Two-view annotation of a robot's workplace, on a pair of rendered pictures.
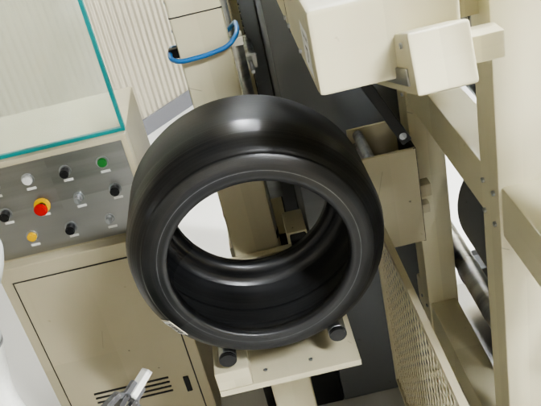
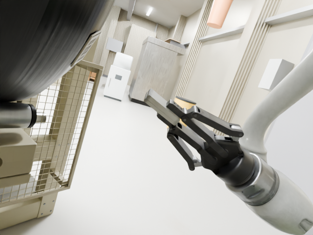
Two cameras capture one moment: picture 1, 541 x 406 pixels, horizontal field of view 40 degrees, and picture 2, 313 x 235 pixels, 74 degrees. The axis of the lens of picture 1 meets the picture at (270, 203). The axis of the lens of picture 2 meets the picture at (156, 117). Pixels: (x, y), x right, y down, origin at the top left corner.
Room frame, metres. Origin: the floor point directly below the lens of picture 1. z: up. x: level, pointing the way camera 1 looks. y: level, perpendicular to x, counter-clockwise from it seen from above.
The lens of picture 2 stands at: (1.58, 0.58, 1.04)
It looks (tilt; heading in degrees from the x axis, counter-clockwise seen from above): 11 degrees down; 213
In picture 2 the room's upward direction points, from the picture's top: 19 degrees clockwise
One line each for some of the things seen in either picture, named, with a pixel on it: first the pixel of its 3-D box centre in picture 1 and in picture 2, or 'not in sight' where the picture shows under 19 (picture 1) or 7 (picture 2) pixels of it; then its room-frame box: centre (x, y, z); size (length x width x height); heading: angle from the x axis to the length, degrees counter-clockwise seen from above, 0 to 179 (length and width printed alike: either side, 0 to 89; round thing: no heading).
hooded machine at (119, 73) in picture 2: not in sight; (119, 76); (-2.71, -3.93, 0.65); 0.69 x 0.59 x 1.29; 49
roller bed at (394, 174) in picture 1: (386, 184); not in sight; (1.80, -0.33, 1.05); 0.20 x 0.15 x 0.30; 0
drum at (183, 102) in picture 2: not in sight; (180, 115); (-2.49, -1.52, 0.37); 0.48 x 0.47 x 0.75; 137
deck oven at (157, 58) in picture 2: not in sight; (153, 74); (-4.20, -3.91, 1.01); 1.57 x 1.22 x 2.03; 47
